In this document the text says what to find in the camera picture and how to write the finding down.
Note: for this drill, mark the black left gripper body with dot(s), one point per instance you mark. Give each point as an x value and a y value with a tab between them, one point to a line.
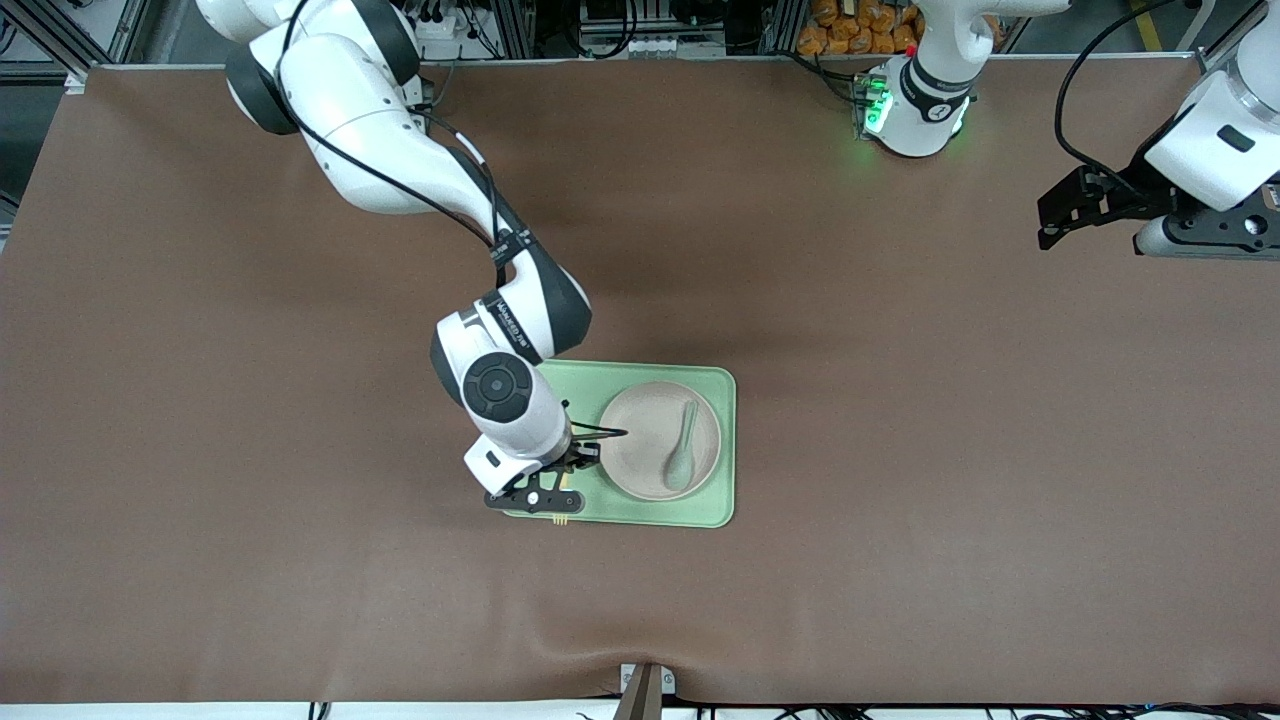
1128	193

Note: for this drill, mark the yellow plastic fork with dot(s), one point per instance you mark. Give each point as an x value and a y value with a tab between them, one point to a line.
562	519

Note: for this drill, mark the beige round plate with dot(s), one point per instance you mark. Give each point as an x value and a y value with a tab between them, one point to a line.
640	440

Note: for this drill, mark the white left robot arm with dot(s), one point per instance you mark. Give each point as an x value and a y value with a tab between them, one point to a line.
925	100

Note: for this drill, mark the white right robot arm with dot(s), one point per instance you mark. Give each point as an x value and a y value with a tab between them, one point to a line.
370	150

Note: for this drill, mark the grey-green plastic spoon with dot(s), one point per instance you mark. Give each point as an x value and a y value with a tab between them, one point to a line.
680	465

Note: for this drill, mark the light green rectangular tray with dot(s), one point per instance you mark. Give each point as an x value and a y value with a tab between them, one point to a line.
700	512

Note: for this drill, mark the pile of orange packets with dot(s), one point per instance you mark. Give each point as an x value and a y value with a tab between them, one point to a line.
850	30

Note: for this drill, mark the brown table mat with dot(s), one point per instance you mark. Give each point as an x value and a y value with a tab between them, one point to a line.
900	450

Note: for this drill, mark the long white power strip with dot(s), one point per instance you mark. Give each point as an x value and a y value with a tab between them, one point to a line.
640	46

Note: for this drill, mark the white power strip with plugs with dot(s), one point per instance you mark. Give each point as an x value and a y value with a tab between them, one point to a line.
445	30

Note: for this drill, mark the aluminium frame profile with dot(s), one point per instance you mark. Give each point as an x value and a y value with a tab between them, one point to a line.
1215	50
60	45

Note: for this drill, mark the metal table edge bracket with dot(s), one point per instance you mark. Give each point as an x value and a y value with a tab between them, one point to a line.
645	690

